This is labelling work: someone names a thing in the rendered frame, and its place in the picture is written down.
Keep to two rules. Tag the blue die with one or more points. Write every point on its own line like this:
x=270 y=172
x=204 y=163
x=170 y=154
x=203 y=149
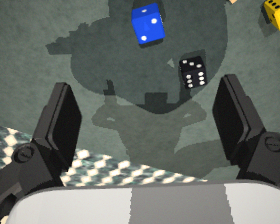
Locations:
x=147 y=23

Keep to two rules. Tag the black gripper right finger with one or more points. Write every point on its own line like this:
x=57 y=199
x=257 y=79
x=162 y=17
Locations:
x=243 y=139

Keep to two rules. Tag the black die with white pips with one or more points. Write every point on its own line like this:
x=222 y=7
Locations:
x=193 y=72

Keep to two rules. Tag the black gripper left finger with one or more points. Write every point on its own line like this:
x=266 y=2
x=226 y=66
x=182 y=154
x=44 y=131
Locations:
x=37 y=165

